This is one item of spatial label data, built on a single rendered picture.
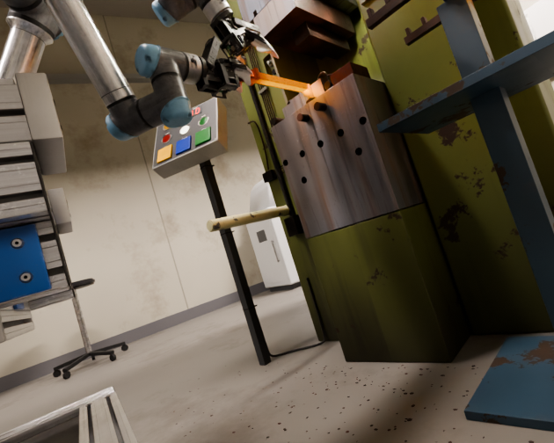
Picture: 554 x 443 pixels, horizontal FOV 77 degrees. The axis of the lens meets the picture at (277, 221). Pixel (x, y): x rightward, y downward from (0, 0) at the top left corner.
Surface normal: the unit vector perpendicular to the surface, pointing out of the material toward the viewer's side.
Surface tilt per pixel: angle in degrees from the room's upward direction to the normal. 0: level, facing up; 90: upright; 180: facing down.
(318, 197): 90
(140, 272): 90
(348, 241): 90
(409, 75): 90
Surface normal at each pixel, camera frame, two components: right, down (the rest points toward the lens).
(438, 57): -0.67, 0.15
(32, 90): 0.48, -0.22
